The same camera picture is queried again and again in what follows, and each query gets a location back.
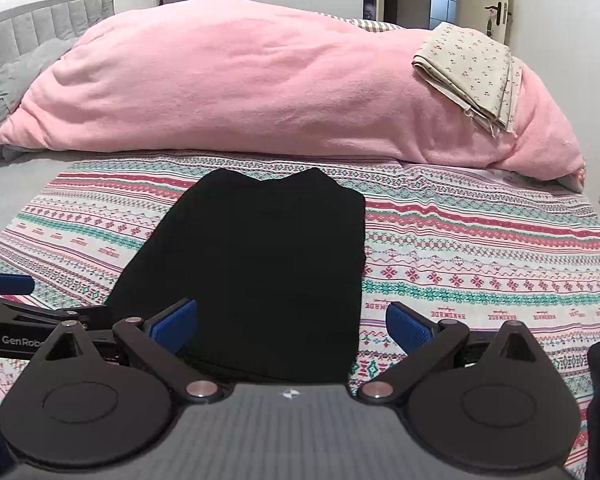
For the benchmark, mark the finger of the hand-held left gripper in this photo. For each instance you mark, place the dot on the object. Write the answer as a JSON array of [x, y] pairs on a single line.
[[55, 311], [10, 284]]

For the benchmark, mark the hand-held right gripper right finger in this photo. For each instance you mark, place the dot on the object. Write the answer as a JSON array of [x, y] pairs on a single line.
[[410, 327]]

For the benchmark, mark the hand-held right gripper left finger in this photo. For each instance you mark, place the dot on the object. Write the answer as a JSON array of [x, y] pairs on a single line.
[[172, 327]]

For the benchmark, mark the black pants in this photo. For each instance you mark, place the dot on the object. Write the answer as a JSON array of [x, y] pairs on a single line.
[[260, 260]]

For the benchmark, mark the grey bed sheet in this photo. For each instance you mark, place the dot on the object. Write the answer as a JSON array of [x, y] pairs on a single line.
[[10, 195]]

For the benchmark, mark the patterned striped blanket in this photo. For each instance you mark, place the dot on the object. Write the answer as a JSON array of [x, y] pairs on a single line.
[[455, 250]]

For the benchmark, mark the grey pillow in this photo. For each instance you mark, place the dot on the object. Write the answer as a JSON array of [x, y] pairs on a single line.
[[15, 80]]

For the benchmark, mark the grey padded headboard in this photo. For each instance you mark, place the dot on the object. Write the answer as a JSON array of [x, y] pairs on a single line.
[[35, 22]]

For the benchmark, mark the pink duvet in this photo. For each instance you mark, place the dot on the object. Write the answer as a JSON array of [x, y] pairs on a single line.
[[255, 75]]

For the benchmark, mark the folded floral cloth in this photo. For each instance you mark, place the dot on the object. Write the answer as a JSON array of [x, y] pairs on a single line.
[[470, 65]]

